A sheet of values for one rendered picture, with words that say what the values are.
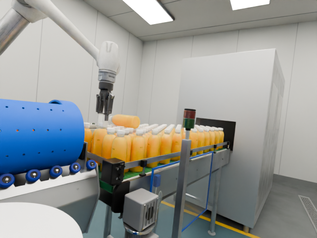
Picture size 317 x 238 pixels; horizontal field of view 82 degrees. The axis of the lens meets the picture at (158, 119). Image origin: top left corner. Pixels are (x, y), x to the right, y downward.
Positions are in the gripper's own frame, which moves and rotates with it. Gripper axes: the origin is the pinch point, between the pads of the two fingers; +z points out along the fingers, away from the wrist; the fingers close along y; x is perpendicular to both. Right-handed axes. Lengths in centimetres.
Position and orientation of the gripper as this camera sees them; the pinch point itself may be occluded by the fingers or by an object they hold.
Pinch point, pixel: (102, 120)
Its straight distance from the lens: 101.8
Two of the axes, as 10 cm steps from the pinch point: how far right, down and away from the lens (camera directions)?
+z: -1.1, 9.9, 0.2
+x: 6.3, 0.5, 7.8
